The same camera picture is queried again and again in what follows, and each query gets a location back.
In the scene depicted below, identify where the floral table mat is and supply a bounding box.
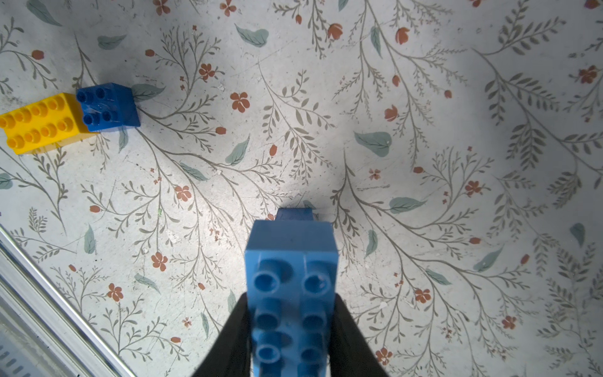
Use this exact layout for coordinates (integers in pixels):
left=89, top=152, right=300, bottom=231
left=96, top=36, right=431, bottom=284
left=1, top=1, right=602, bottom=376

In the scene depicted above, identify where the dark blue square lego brick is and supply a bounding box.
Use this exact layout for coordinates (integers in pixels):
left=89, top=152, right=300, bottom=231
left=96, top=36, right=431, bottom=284
left=76, top=83, right=141, bottom=133

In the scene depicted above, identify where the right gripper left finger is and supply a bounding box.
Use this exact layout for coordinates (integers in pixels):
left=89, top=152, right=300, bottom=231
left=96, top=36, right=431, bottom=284
left=193, top=293, right=251, bottom=377

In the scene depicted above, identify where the aluminium front rail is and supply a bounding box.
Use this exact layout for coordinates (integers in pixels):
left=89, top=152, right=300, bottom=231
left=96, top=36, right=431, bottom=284
left=1, top=229, right=133, bottom=376

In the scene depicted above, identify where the light blue long lego brick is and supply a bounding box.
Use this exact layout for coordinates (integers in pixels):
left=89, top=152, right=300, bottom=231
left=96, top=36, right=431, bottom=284
left=245, top=220, right=339, bottom=376

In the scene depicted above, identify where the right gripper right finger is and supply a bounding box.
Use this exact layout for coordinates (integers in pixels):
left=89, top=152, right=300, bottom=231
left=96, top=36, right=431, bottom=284
left=328, top=294, right=388, bottom=377

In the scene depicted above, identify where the long yellow lego brick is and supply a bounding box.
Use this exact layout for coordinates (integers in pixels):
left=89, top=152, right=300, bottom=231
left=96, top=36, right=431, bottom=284
left=1, top=93, right=94, bottom=155

